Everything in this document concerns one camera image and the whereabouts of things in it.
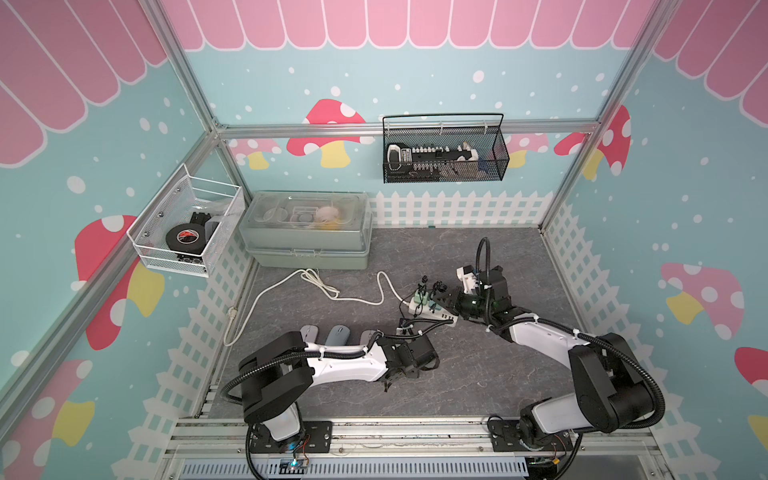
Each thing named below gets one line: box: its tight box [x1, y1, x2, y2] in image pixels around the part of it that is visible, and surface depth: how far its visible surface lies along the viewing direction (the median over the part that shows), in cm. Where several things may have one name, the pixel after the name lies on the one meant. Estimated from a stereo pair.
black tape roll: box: [166, 223, 207, 254], surface depth 70 cm
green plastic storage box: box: [238, 192, 373, 270], surface depth 101 cm
